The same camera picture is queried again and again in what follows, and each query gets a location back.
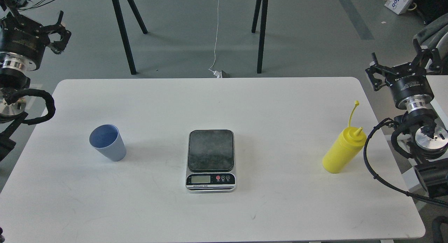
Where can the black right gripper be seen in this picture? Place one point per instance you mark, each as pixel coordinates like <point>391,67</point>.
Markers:
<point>404,83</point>

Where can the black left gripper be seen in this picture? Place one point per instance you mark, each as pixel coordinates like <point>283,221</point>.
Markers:
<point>24,38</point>

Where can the yellow squeeze bottle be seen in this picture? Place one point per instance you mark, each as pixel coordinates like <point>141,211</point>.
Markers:
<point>347,145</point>

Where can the blue plastic cup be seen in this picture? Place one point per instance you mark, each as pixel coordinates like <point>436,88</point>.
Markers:
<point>107,140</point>

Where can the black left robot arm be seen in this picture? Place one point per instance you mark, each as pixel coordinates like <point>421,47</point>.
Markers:
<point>15,87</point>

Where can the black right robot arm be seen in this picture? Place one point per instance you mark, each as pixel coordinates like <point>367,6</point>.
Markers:
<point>416,134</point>

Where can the digital kitchen scale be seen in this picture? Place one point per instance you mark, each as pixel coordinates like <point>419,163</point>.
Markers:
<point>210,165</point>

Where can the white office chair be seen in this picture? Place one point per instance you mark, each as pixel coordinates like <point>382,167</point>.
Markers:
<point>435,35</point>

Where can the white cardboard box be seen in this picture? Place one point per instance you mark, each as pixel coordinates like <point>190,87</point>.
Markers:
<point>398,6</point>

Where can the black trestle rack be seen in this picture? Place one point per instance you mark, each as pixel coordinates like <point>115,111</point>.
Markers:
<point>190,23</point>

